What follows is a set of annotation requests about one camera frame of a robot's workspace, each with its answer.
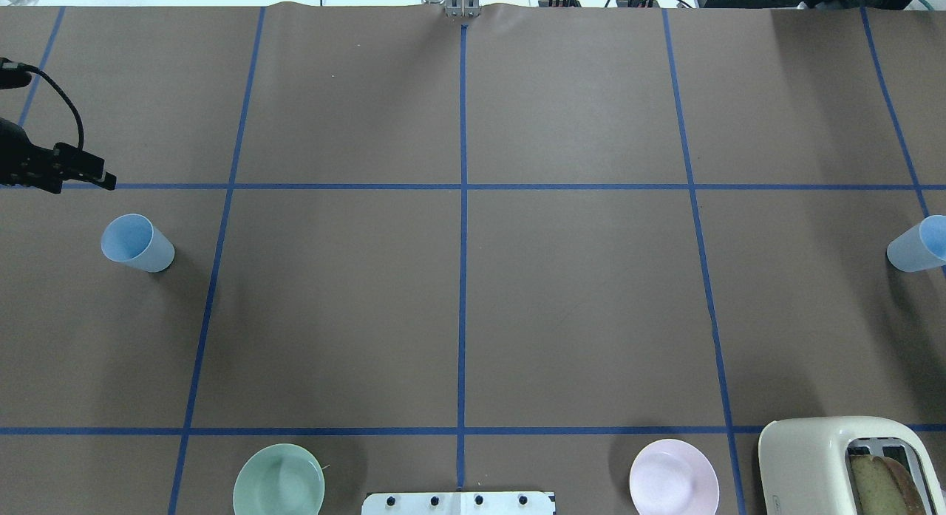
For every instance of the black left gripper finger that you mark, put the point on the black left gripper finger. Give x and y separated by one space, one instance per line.
77 164

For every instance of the toast slice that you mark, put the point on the toast slice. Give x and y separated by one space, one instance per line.
883 486

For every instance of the aluminium frame post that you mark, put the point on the aluminium frame post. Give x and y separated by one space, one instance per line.
462 8

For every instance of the cream toaster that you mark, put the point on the cream toaster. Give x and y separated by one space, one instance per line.
804 463

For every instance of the pink bowl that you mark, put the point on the pink bowl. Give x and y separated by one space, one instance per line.
673 477

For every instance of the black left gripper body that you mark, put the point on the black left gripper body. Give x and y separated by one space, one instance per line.
16 154

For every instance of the light blue cup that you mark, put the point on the light blue cup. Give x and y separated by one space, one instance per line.
921 247
132 240

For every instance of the green bowl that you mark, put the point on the green bowl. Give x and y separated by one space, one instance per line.
280 479

